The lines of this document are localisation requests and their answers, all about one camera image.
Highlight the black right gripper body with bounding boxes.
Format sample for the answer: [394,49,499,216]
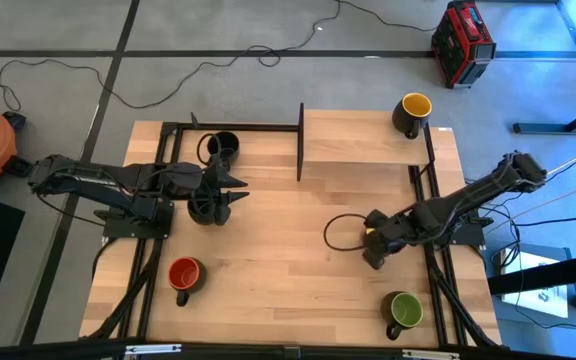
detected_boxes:
[361,208,412,251]

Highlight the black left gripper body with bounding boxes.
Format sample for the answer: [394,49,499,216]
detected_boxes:
[177,162,223,206]

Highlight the all-black coffee mug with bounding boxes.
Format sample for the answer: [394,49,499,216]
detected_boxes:
[206,130,241,166]
[186,192,233,227]

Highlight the black mug yellow-red interior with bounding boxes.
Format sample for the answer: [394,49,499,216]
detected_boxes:
[391,92,434,141]

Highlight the black mug green interior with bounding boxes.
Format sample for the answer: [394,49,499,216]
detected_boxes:
[380,290,425,342]

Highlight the black mug orange interior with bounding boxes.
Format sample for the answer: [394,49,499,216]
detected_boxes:
[167,256,208,308]

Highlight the raised wooden shelf board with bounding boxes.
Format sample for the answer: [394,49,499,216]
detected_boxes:
[301,108,432,166]

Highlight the white printed box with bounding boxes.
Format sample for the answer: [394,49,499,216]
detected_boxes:
[499,248,571,320]

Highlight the black crossbeam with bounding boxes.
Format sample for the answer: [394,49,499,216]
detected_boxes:
[487,249,576,297]

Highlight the black stand foot beam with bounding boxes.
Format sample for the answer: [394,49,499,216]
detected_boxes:
[512,97,576,136]

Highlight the red and black toolbox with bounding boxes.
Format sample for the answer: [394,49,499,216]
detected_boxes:
[430,0,498,91]

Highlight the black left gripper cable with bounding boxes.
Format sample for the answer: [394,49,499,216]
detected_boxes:
[196,132,219,167]

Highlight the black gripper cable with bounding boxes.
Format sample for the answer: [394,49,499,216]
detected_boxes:
[323,213,369,253]
[196,132,219,167]

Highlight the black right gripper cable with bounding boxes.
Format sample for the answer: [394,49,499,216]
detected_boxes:
[323,213,369,253]

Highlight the black shelf support post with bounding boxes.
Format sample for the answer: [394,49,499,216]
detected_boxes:
[295,102,305,182]
[417,105,437,169]

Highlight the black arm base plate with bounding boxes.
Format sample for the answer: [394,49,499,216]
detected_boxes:
[414,207,488,247]
[101,199,175,240]

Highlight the long black floor cable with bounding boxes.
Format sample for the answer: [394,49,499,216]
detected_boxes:
[0,0,439,114]

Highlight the silver mounting bracket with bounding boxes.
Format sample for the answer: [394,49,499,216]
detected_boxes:
[124,342,183,356]
[400,348,461,360]

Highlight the black table edge rail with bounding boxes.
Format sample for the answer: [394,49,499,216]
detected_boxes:
[0,337,576,360]

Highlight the white cable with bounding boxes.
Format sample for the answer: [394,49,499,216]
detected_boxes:
[487,174,576,236]

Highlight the thin black cable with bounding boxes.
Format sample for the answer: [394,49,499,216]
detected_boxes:
[482,202,576,334]

